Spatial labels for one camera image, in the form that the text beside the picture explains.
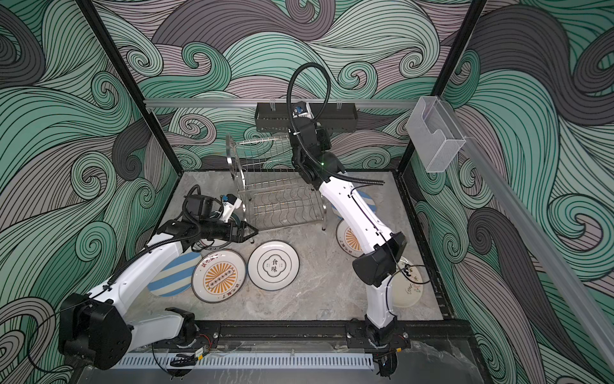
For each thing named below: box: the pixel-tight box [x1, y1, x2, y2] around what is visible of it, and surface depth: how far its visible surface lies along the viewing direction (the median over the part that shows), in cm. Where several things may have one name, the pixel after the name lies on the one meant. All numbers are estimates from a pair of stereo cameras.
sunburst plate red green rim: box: [335, 219, 365, 259], surface depth 96 cm
